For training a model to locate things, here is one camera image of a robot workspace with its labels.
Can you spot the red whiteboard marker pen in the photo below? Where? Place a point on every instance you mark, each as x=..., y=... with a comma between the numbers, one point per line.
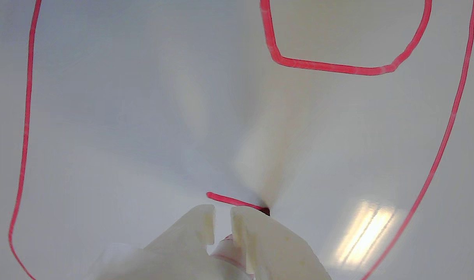
x=229, y=254

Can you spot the large white whiteboard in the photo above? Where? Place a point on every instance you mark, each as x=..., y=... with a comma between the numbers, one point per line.
x=143, y=97

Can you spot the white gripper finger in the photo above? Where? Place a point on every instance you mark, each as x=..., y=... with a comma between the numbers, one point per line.
x=275, y=252
x=182, y=249

